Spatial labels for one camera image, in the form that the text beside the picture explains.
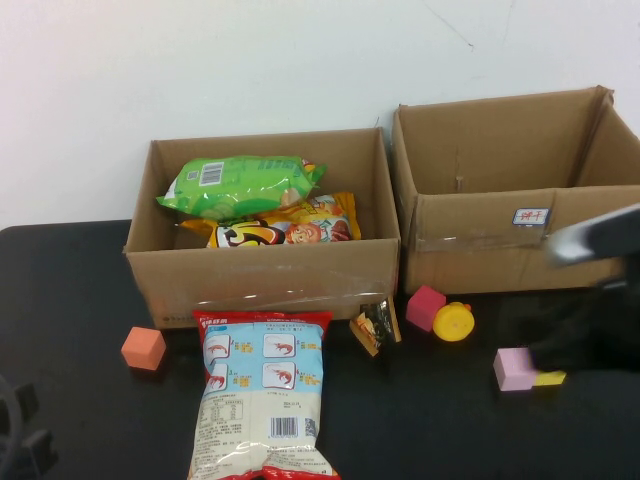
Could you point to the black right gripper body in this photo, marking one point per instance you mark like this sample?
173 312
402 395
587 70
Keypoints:
600 335

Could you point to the yellow orange cartoon snack bag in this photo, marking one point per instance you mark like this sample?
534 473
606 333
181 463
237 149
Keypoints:
310 230

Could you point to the lilac foam cube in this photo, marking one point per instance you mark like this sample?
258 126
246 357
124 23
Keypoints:
514 372

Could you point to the red white shrimp cracker bag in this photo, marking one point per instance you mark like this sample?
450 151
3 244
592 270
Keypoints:
260 400

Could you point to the cardboard box with F2 print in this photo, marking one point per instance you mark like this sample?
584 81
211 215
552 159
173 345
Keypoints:
250 280

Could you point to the white blue label sticker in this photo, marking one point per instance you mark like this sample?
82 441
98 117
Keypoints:
531 217

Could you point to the cardboard box with white label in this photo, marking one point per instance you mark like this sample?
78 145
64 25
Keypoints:
475 260

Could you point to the orange foam cube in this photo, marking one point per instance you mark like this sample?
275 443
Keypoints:
143 349

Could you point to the yellow foam cube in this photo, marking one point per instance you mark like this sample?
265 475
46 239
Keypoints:
550 379

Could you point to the green snack bag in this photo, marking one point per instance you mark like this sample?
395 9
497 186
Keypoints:
235 190

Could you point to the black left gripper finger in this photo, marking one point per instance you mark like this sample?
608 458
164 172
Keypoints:
39 452
27 400

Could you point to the magenta foam cube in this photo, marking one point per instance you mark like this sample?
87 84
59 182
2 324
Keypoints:
425 306

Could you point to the small black orange snack packet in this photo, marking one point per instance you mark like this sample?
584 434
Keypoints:
375 325

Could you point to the yellow rubber duck toy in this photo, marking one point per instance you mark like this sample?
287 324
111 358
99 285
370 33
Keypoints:
454 324

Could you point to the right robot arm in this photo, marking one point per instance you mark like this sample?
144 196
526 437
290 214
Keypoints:
590 235

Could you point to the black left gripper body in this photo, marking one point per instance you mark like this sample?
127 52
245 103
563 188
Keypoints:
7 430

